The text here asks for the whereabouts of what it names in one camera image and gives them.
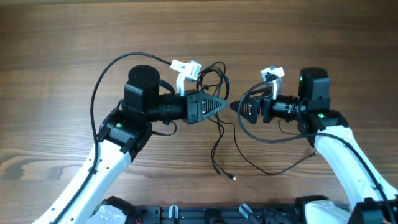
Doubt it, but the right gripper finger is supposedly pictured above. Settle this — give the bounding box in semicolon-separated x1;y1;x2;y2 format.
230;100;260;124
244;85;273;101

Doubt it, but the black usb cable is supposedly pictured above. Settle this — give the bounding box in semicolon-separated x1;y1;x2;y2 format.
195;61;317;181

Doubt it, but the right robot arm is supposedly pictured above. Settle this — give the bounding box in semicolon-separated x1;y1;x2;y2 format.
230;66;397;223

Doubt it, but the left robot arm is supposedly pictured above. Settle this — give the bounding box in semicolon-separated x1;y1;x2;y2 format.
36;65;227;223

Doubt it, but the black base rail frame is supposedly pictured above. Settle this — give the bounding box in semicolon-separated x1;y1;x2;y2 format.
127;203;306;224

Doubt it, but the left camera black cable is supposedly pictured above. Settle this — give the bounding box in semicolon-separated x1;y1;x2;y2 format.
55;52;172;224

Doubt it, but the camera black cable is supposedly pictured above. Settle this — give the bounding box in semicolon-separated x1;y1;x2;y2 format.
236;74;396;224
55;52;172;224

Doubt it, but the right camera black cable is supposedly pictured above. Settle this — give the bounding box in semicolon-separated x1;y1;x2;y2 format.
236;74;396;224

